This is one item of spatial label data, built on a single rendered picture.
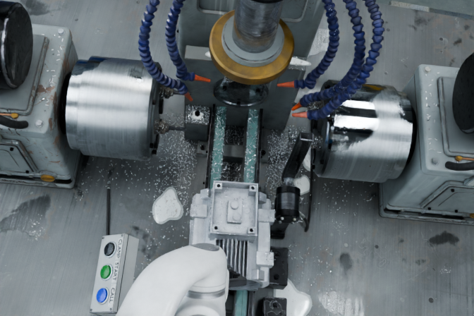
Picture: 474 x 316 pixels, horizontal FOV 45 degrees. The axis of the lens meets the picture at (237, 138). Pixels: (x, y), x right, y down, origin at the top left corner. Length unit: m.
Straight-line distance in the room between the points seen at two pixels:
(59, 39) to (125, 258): 0.54
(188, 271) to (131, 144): 0.59
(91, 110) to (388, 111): 0.69
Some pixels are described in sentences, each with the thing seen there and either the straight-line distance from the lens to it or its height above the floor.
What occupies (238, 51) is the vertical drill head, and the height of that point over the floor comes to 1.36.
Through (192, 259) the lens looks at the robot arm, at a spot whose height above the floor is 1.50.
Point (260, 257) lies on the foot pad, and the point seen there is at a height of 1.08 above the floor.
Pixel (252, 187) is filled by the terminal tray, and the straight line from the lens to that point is 1.29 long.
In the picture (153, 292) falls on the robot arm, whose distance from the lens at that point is 0.83.
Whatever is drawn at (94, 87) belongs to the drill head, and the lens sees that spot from 1.37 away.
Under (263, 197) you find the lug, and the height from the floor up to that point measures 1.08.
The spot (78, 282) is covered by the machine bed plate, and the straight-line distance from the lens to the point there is 1.59.
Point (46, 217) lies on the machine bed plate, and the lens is 1.65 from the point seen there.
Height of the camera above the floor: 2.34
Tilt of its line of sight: 65 degrees down
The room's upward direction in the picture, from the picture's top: 11 degrees clockwise
